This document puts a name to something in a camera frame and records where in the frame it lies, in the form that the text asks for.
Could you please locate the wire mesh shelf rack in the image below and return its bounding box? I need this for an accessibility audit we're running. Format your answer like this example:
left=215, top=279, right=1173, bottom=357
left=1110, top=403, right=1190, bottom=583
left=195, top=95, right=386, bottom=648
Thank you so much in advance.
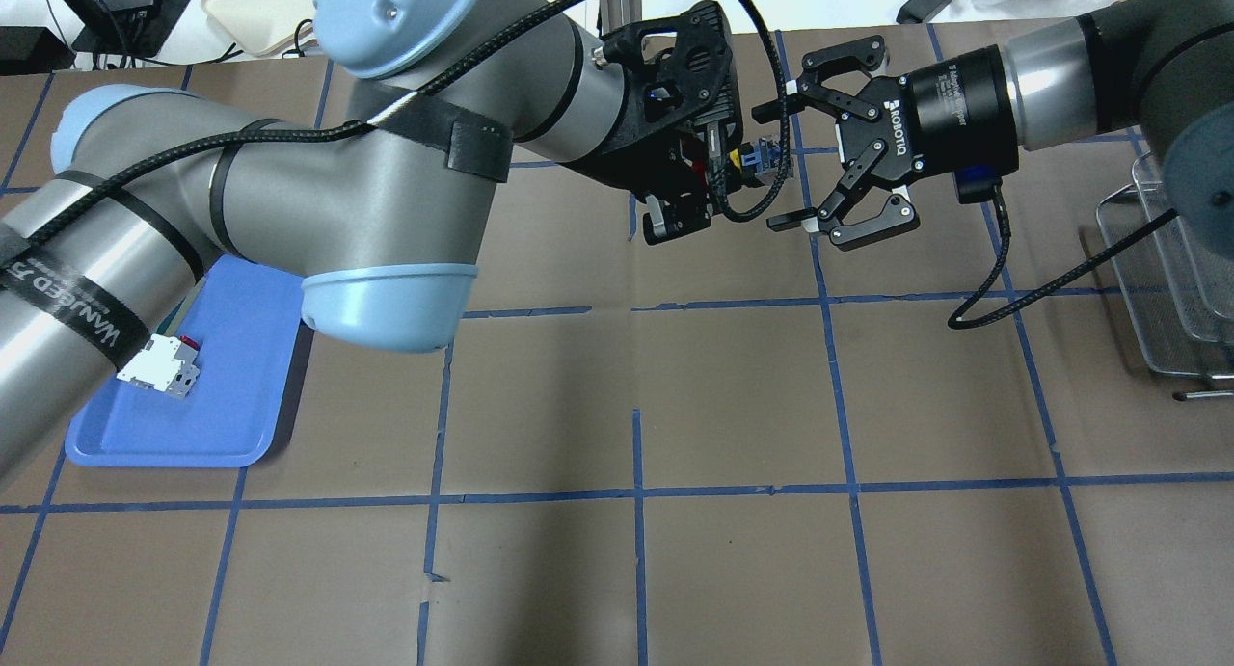
left=1096, top=152, right=1234, bottom=402

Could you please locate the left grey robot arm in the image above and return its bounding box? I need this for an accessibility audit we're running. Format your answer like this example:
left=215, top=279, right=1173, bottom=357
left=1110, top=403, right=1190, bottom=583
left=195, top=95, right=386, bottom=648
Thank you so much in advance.
left=1, top=0, right=740, bottom=472

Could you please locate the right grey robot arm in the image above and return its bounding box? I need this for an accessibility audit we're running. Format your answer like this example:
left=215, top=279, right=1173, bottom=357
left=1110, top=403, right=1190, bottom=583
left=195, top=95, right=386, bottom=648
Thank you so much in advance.
left=753, top=0, right=1233, bottom=258

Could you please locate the beige plastic tray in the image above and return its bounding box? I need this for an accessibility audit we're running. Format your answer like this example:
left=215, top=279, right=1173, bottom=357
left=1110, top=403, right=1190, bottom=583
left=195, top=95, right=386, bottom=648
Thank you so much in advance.
left=201, top=0, right=313, bottom=57

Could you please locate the white red circuit breaker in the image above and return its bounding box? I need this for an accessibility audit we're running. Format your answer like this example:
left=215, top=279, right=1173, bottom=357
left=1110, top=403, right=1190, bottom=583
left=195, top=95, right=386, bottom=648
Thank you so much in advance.
left=116, top=333, right=201, bottom=400

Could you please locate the red emergency stop push button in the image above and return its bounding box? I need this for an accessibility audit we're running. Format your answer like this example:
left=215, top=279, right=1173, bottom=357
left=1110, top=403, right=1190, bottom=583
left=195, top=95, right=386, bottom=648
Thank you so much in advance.
left=727, top=136, right=793, bottom=191

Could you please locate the black power adapter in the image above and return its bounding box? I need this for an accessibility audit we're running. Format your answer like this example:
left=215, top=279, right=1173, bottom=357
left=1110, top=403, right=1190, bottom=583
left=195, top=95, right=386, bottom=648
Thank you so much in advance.
left=895, top=0, right=951, bottom=25

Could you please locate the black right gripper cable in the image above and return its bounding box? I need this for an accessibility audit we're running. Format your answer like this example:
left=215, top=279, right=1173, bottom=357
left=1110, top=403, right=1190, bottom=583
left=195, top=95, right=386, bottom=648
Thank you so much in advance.
left=946, top=170, right=1182, bottom=331

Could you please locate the blue plastic tray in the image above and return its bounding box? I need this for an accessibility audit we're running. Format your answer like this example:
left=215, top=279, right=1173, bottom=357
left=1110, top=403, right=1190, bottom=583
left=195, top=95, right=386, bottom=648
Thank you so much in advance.
left=65, top=254, right=304, bottom=467

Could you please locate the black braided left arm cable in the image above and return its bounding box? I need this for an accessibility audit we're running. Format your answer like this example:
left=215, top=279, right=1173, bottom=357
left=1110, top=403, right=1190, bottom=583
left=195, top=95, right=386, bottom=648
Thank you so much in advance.
left=0, top=0, right=793, bottom=261

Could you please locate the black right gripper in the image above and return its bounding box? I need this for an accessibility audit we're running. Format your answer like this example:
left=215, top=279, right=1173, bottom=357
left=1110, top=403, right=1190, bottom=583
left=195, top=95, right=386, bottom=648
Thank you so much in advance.
left=752, top=36, right=1021, bottom=253

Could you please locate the black camera stand base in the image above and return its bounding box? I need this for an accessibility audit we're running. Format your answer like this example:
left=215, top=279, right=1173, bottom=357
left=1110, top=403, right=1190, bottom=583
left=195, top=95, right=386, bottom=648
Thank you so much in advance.
left=65, top=0, right=190, bottom=60

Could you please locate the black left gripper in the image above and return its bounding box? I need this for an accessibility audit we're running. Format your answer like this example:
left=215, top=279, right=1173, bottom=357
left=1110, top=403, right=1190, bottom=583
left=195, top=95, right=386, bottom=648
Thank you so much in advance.
left=569, top=0, right=743, bottom=245

